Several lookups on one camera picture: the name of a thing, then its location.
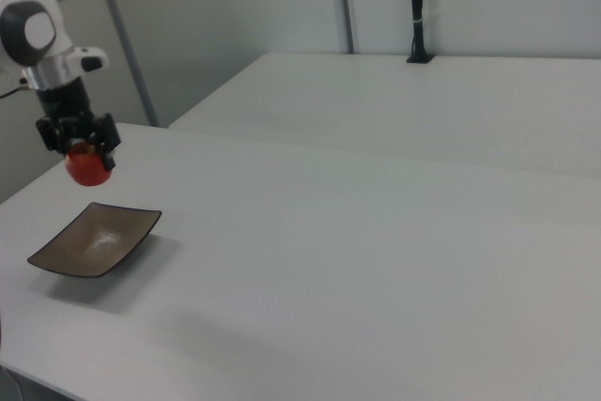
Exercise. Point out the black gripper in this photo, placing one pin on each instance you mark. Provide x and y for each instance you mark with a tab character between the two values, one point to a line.
68	107

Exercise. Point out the red apple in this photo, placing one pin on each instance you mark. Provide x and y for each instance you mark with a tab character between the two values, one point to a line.
89	168

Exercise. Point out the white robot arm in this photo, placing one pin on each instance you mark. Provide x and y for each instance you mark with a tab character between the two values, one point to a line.
35	30

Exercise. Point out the square brown ceramic plate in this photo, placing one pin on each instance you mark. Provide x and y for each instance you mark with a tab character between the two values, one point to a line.
96	241

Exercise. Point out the grey metal partition post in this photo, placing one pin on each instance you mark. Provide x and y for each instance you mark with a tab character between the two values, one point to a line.
342	2
124	39

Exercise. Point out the black camera stand pole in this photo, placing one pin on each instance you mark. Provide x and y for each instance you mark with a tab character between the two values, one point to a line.
418	6

